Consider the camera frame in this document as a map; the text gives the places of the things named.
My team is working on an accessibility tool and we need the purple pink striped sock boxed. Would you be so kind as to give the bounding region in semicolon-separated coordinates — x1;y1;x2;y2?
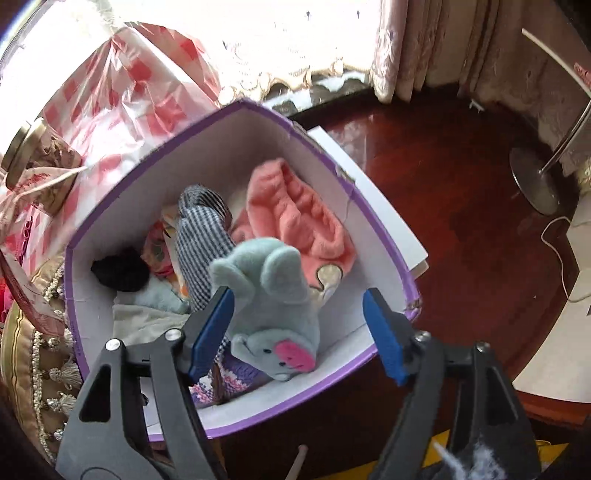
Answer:
189;348;269;409

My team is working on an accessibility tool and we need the black sock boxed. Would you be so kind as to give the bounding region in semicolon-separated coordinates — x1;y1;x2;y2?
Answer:
90;247;150;292

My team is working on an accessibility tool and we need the light blue plush elephant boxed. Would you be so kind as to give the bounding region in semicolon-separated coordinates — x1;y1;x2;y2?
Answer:
209;237;320;381

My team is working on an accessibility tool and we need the grey checkered sock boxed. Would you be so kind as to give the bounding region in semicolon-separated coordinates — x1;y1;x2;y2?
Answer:
175;184;235;311

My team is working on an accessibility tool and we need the coral pink fuzzy cloth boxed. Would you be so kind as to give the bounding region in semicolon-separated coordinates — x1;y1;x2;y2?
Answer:
230;158;356;300

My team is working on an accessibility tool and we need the pink floral cloth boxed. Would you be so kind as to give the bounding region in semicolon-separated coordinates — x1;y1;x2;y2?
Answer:
141;206;188;300

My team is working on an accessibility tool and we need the red white patterned silk scarf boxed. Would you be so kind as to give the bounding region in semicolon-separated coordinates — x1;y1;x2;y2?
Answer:
1;166;88;244

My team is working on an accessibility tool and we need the beige cloth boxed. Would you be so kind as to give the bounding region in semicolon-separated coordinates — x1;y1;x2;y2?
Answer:
112;304;189;346

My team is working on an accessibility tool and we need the striped green gold sofa cushion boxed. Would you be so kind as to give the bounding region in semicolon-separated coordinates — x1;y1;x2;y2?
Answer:
0;253;89;462

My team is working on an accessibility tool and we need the purple white cardboard box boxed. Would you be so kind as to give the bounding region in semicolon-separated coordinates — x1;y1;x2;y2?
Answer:
64;97;423;441

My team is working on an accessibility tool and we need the floor lamp metal base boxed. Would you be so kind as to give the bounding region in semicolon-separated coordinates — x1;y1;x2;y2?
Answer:
510;28;590;216

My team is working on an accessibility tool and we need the red white checkered tablecloth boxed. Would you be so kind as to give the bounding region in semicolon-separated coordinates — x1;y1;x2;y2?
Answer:
22;22;221;274

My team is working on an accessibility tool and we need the pink patterned drape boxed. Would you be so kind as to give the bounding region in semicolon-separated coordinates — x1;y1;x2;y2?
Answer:
368;0;591;176

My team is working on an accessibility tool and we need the sheer embroidered lace curtain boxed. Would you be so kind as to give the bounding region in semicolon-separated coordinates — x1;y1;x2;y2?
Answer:
96;1;381;104

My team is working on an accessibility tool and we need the white cable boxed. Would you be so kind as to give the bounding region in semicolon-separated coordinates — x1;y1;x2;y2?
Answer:
540;215;591;305

